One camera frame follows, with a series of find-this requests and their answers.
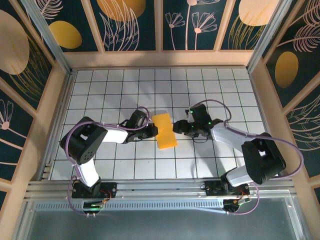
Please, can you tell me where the aluminium corner post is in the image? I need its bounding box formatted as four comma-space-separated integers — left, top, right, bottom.
246, 0, 293, 73
21, 0, 75, 76

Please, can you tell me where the yellow cloth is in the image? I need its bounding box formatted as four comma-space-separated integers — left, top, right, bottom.
152, 112, 178, 150

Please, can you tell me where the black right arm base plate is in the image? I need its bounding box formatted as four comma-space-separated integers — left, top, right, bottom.
204, 180, 251, 197

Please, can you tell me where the grey translucent panel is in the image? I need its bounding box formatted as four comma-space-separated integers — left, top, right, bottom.
12, 209, 308, 240

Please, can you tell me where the thin black cable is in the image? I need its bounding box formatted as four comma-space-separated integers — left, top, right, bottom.
192, 134, 212, 144

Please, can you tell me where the slotted grey cable duct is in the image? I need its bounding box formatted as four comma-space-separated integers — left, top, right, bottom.
33, 201, 226, 211

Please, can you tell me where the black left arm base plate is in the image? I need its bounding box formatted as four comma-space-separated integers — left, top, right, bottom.
71, 181, 118, 199

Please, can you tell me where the aluminium mounting rail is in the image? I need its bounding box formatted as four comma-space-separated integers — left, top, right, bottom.
24, 177, 300, 201

